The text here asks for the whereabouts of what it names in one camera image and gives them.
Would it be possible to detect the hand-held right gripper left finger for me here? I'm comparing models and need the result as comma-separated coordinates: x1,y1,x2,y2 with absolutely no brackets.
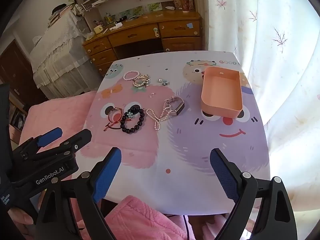
34,147,122,240

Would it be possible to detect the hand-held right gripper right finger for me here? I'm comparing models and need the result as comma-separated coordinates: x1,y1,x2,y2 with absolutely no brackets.
209,148,297,240

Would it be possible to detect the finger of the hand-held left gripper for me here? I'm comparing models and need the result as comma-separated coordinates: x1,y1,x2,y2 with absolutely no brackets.
32,129,92,161
12,127,63,160

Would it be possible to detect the black bead bracelet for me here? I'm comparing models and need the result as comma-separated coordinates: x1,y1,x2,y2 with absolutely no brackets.
120,107,145,134

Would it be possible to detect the gold rhinestone hair comb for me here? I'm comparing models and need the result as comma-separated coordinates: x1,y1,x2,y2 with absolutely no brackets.
132,74,151,90

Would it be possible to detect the peach plastic box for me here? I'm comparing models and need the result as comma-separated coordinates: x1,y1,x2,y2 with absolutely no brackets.
201,66,244,119

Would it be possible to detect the person's left hand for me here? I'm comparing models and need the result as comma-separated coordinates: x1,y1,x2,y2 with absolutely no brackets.
0,204,38,240

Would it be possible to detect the pink blanket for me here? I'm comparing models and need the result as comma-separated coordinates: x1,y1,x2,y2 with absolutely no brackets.
11,91,100,180

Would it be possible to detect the pink fleece clothing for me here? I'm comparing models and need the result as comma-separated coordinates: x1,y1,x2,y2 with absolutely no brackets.
75,195,190,240

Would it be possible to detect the cartoon printed tablecloth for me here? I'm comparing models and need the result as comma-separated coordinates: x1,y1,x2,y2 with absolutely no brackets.
75,51,270,217

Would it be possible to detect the brown wooden door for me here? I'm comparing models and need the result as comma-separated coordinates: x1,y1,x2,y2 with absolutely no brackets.
0,39,48,105

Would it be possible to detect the white lace covered cabinet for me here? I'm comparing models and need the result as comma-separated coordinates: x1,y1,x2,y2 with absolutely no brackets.
29,10,105,99

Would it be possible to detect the wooden desk with drawers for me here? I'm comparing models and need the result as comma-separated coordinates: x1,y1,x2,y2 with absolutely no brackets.
82,12,203,77

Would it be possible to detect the pile of things on cabinet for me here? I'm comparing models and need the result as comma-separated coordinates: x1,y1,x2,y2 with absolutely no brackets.
47,4,75,27

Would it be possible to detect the white leaf print curtain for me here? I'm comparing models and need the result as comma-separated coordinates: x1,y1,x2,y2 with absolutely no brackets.
200,0,320,213

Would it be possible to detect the green plant picture strip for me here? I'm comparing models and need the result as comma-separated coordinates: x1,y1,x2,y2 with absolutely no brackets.
99,2,162,22

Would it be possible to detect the floral patterned box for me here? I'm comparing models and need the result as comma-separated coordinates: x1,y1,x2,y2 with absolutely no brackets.
174,0,194,9

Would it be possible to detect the red patterned cup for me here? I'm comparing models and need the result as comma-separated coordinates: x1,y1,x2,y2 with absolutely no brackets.
179,0,191,13

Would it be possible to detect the red string bracelet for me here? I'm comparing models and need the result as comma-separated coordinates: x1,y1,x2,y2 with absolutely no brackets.
104,107,123,131

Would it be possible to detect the black cable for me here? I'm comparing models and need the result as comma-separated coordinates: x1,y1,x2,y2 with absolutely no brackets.
165,214,190,240

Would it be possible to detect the pearl bow necklace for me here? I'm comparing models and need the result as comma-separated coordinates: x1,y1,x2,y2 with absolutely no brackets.
146,107,168,131

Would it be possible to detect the pink pearl bracelet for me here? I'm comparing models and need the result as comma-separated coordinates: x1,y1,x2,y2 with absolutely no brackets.
123,71,140,82

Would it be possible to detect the smart watch with pearl strap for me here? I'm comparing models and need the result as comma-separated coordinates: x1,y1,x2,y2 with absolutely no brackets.
164,96,185,117

